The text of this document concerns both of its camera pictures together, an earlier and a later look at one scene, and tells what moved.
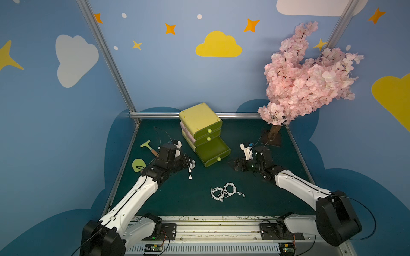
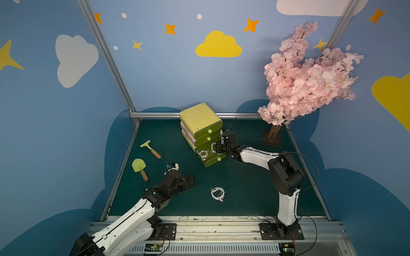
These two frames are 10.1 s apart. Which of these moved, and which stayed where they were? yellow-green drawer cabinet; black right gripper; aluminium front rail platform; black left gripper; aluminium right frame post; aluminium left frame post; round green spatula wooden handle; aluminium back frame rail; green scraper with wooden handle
Moved: black left gripper; black right gripper
Stayed: aluminium front rail platform; yellow-green drawer cabinet; aluminium right frame post; green scraper with wooden handle; round green spatula wooden handle; aluminium back frame rail; aluminium left frame post
